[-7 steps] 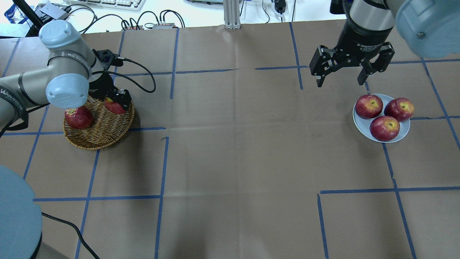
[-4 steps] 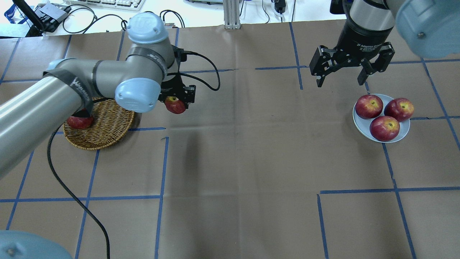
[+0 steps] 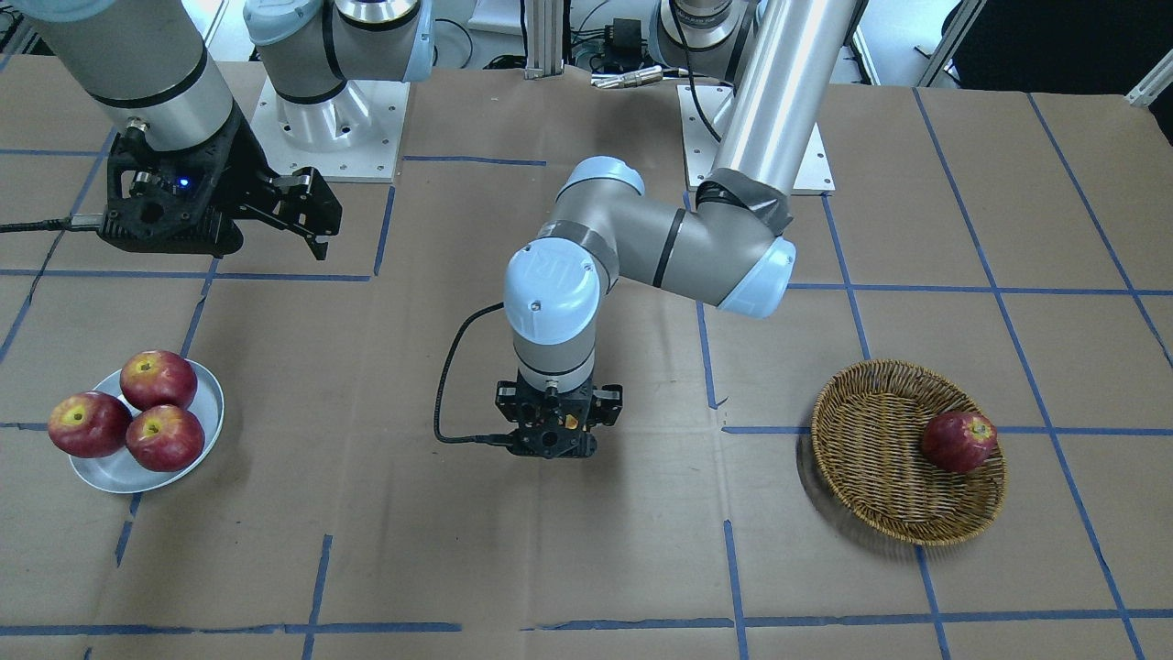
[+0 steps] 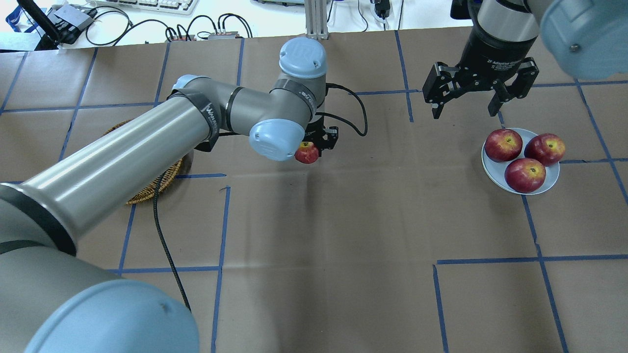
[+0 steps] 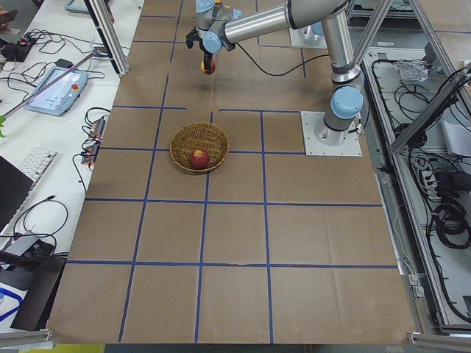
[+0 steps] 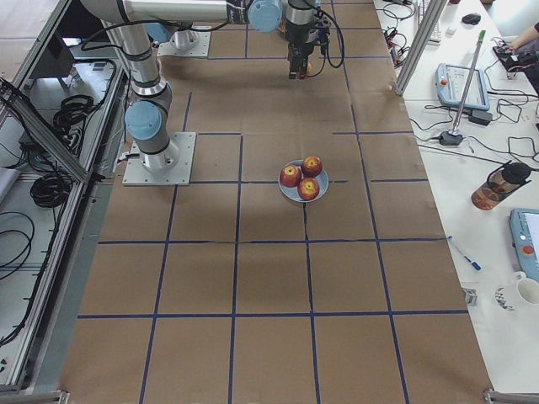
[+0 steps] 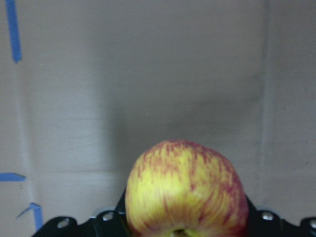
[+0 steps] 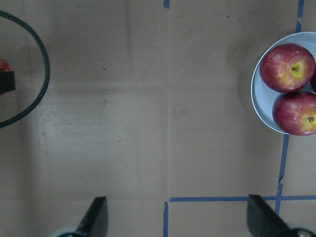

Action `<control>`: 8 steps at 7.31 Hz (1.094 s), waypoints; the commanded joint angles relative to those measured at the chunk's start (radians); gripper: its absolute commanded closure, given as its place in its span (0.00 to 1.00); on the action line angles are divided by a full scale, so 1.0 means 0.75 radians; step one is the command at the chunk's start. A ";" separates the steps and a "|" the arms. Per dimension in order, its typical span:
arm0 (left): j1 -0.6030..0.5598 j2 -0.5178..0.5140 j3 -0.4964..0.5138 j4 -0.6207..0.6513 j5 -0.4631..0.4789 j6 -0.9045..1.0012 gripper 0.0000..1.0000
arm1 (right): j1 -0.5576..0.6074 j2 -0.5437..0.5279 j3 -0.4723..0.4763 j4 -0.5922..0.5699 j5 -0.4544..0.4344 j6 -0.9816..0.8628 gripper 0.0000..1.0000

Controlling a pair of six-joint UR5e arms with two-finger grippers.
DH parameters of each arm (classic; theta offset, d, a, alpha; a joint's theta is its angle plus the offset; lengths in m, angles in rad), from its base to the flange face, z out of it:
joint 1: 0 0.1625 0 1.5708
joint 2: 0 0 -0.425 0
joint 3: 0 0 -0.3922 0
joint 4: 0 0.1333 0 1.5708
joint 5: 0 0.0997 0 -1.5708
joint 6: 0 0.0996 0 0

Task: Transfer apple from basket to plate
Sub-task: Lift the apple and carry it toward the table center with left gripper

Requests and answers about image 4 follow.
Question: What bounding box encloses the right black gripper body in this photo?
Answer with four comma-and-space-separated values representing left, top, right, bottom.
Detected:
422, 30, 540, 100

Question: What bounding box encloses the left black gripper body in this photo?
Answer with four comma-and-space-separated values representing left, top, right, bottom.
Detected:
303, 112, 339, 158

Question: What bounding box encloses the yellow red apple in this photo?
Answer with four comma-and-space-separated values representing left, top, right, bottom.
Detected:
294, 141, 320, 164

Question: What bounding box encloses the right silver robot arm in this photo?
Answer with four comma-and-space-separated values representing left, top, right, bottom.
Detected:
422, 0, 628, 119

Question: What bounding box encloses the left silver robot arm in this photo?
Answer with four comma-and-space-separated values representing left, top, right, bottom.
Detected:
0, 37, 328, 353

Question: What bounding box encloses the red apple on plate front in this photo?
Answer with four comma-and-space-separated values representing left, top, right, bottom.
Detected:
484, 129, 523, 162

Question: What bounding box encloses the red apple on plate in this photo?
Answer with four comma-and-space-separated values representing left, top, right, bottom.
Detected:
504, 158, 547, 194
484, 129, 523, 162
524, 133, 567, 167

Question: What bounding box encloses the red apple on plate left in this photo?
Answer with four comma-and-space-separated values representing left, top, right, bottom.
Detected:
524, 133, 567, 167

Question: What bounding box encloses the light blue plate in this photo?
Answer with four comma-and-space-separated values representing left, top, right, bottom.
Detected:
481, 128, 567, 195

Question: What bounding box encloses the red apple on plate top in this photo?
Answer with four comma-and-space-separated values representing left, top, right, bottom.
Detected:
504, 158, 547, 194

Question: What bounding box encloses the woven wicker basket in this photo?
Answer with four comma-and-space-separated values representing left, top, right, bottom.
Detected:
124, 150, 194, 206

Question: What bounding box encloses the black power adapter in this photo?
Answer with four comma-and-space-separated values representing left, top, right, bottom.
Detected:
371, 0, 391, 20

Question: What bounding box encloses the white keyboard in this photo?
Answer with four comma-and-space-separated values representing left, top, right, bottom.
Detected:
88, 0, 199, 15

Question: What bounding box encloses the grey electronics box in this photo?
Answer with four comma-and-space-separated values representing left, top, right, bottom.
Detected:
53, 4, 97, 31

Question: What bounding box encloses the aluminium frame post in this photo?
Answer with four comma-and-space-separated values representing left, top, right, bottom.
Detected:
304, 0, 329, 40

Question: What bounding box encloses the black cables bundle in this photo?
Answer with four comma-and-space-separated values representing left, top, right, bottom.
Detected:
85, 5, 254, 47

